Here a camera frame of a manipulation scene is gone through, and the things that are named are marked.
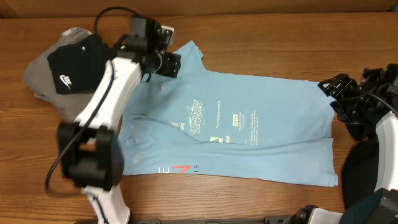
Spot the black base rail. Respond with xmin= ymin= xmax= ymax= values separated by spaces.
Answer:
xmin=129 ymin=215 xmax=289 ymax=224

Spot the light blue printed t-shirt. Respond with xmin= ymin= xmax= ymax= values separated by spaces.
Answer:
xmin=119 ymin=42 xmax=338 ymax=187

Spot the black t-shirt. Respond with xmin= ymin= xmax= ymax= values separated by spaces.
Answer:
xmin=341 ymin=139 xmax=379 ymax=209

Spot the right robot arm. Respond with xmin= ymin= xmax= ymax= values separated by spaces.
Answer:
xmin=275 ymin=63 xmax=397 ymax=224

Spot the folded black Nike garment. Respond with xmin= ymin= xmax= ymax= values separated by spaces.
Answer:
xmin=47 ymin=34 xmax=110 ymax=95

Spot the folded grey garment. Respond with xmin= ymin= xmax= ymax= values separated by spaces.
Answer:
xmin=22 ymin=27 xmax=93 ymax=121

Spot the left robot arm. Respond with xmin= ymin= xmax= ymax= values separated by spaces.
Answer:
xmin=54 ymin=46 xmax=181 ymax=224

